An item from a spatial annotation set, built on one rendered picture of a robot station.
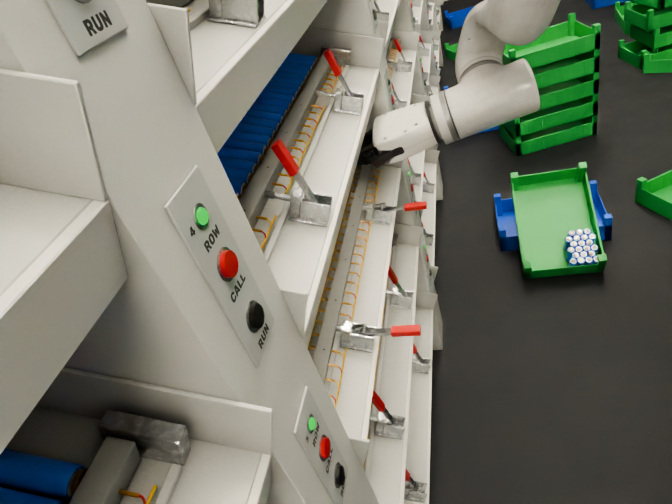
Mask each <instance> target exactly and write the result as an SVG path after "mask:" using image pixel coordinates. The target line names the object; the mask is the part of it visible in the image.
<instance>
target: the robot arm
mask: <svg viewBox="0 0 672 504"><path fill-rule="evenodd" d="M560 1H561V0H484V1H482V2H480V3H478V4H477V5H476V6H474V7H473V8H472V9H471V10H470V12H469V13H468V15H467V17H466V19H465V21H464V24H463V27H462V30H461V34H460V38H459V42H458V46H457V51H456V57H455V73H456V78H457V82H458V84H457V85H456V86H453V87H451V88H448V89H446V90H444V91H441V92H439V93H436V94H434V95H431V96H430V102H431V103H429V101H428V100H426V101H424V102H420V103H416V104H412V105H409V106H406V107H403V108H400V109H397V110H394V111H391V112H388V113H386V114H383V115H380V116H378V117H376V118H375V120H374V122H373V128H372V129H370V130H369V131H368V132H367V133H365V136H364V139H363V143H362V147H361V151H360V154H359V158H358V162H357V166H356V167H358V166H361V165H363V164H364V165H368V164H372V165H373V166H375V167H376V168H377V167H379V166H381V165H382V164H384V165H389V164H393V163H396V162H399V161H401V160H404V159H406V158H409V157H411V156H413V155H416V154H418V153H420V152H422V151H424V150H426V149H428V148H430V147H432V146H434V145H436V144H437V143H438V144H442V139H443V141H444V142H445V144H446V145H447V144H449V143H452V142H455V141H457V140H460V139H463V138H465V137H468V136H471V135H474V134H476V133H479V132H482V131H484V130H487V129H490V128H493V127H495V126H498V125H501V124H504V123H506V122H509V121H512V120H514V119H517V118H520V117H523V116H525V115H528V114H531V113H533V112H536V111H538V110H539V109H540V95H539V90H538V86H537V83H536V80H535V76H534V74H533V71H532V69H531V66H530V65H529V63H528V61H527V60H526V59H523V58H522V59H519V60H517V61H514V62H512V63H510V64H507V65H503V61H502V57H503V52H504V49H505V46H506V43H507V44H509V45H514V46H523V45H527V44H530V43H532V42H533V41H535V40H536V39H538V38H539V37H540V36H541V35H542V34H543V33H544V32H545V30H546V29H547V27H548V26H549V24H550V23H551V21H552V19H553V17H554V15H555V13H556V10H557V8H558V6H559V3H560ZM371 150H373V151H374V153H375V155H374V154H373V153H372V152H369V151H371ZM378 150H381V153H379V151H378Z"/></svg>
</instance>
